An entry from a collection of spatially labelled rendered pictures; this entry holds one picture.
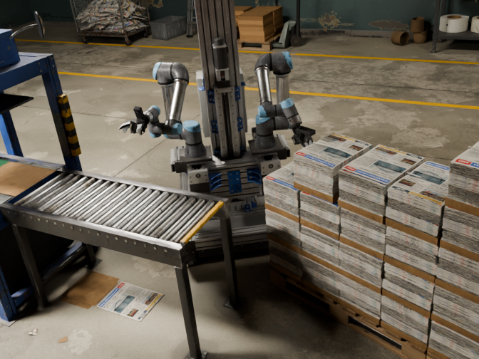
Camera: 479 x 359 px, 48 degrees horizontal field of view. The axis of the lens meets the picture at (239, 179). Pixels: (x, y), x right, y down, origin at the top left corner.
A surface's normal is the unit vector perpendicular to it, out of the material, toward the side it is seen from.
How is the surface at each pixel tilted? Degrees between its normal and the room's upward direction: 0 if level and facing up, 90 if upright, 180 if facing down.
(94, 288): 0
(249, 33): 90
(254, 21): 90
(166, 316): 0
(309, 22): 90
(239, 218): 0
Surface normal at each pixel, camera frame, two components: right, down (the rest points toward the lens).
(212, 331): -0.08, -0.88
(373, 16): -0.45, 0.46
